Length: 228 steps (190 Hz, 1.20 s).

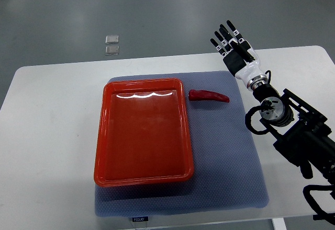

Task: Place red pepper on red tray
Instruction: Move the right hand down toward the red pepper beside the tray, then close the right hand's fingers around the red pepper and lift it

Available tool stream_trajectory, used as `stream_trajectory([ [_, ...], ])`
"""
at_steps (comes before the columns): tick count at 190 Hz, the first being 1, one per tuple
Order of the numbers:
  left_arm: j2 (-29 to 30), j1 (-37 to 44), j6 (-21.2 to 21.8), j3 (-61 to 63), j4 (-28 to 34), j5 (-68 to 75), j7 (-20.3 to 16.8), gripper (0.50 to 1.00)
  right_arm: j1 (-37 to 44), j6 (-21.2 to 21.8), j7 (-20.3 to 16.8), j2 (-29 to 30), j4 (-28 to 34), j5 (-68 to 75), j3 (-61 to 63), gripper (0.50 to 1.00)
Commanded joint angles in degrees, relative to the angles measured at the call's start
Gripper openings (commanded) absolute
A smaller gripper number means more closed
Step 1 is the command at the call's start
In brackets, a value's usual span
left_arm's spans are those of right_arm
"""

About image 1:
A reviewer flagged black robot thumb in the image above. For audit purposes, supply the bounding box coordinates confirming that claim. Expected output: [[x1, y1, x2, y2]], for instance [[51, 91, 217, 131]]
[[236, 40, 255, 62]]

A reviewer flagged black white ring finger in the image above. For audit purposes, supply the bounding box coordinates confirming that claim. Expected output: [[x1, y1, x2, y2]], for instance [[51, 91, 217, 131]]
[[214, 31, 232, 51]]

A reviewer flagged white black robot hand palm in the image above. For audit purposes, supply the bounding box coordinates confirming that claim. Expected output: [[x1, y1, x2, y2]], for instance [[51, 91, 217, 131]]
[[223, 45, 266, 87]]

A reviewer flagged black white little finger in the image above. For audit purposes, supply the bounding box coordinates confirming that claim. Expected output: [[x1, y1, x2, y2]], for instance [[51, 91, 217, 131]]
[[210, 38, 227, 58]]

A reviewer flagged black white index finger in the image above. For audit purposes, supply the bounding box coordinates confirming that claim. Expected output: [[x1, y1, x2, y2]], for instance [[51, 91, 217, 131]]
[[227, 20, 244, 44]]

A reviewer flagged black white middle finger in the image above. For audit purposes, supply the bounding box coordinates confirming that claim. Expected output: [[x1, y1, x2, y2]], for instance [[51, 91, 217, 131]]
[[219, 24, 238, 46]]

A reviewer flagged red pepper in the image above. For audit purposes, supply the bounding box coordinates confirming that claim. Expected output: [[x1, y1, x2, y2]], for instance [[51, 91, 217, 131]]
[[188, 89, 230, 102]]

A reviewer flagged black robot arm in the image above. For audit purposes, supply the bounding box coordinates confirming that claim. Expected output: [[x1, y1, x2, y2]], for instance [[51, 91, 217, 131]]
[[210, 20, 334, 224]]

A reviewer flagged red plastic tray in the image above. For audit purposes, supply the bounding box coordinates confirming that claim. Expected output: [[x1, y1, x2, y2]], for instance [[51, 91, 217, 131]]
[[94, 78, 194, 188]]

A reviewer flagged blue-grey textured mat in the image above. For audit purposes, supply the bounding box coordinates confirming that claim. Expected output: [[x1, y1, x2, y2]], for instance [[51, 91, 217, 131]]
[[95, 71, 269, 217]]

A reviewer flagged upper silver floor plate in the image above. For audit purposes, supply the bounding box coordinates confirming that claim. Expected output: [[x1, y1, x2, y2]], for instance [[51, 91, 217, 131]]
[[105, 34, 119, 44]]

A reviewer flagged white table leg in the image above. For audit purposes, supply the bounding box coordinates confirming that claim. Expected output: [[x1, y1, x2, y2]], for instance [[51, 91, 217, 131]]
[[272, 217, 287, 230]]

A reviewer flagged black table label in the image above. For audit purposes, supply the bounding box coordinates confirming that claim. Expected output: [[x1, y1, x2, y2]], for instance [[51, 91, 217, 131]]
[[132, 216, 149, 222]]

